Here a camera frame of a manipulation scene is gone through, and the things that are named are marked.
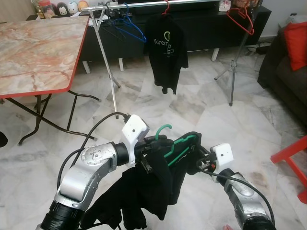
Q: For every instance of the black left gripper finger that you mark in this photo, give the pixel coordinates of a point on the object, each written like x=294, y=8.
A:
x=167, y=139
x=167, y=146

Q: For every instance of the green plastic hanger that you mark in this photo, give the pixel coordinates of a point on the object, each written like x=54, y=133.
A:
x=163, y=125

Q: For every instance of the blue plastic hanger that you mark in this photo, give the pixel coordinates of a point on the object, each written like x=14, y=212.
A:
x=136, y=31

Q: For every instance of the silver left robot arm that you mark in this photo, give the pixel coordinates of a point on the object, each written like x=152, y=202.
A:
x=86, y=167

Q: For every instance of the black plastic hanger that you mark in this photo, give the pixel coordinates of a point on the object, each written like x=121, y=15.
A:
x=115, y=21

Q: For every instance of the red plastic hanger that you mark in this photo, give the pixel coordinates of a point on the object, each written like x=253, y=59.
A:
x=167, y=10
x=242, y=25

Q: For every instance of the red stool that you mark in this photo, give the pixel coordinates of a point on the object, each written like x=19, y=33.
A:
x=288, y=155

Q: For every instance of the silver metal clothes rack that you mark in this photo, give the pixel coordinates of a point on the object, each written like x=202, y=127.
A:
x=102, y=52

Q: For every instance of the dark brown sofa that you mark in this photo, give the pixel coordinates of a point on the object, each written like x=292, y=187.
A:
x=283, y=81

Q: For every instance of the black low TV cabinet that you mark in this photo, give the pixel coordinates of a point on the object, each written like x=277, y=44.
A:
x=206, y=33

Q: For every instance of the pink white tissue box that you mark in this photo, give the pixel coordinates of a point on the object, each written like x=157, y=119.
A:
x=225, y=5

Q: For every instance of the red cushion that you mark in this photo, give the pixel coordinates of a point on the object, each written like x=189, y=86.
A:
x=296, y=45

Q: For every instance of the marble folding table red edge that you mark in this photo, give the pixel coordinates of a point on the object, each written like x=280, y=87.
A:
x=38, y=52

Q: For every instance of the orange round doll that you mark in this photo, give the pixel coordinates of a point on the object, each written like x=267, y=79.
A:
x=83, y=5

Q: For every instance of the white round doll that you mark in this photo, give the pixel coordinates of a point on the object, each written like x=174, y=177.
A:
x=73, y=7

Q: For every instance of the jar with red lid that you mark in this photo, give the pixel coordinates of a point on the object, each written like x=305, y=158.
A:
x=47, y=8

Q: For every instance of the gold ornament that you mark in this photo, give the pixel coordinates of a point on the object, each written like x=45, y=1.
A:
x=36, y=9

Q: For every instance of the light wood cabinet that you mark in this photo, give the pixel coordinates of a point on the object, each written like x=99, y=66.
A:
x=14, y=9

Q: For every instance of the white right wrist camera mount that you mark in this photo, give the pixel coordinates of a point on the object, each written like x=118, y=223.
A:
x=223, y=154

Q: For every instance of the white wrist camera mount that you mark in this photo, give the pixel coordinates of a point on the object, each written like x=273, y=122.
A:
x=133, y=129
x=223, y=154

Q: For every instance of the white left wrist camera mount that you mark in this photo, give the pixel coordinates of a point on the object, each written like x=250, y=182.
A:
x=133, y=129

